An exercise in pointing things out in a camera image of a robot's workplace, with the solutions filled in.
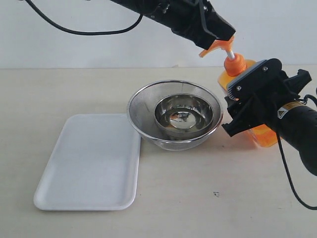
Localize steel mesh colander bowl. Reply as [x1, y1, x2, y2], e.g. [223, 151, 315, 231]
[127, 80, 223, 151]

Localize small stainless steel bowl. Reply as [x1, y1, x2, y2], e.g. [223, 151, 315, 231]
[154, 94, 213, 138]

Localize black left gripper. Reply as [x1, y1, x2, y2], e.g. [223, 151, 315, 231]
[114, 0, 236, 50]

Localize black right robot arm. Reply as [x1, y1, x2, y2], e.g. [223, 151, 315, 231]
[223, 69, 317, 175]

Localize white rectangular plastic tray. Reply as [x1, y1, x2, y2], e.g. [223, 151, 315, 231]
[33, 114, 141, 211]

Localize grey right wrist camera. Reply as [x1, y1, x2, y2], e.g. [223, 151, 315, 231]
[227, 58, 282, 101]

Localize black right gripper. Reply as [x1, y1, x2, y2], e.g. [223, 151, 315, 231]
[221, 69, 312, 137]

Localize orange dish soap pump bottle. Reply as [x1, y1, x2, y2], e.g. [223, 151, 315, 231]
[199, 36, 277, 147]

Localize black left camera cable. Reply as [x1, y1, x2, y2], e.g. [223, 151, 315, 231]
[23, 0, 144, 35]

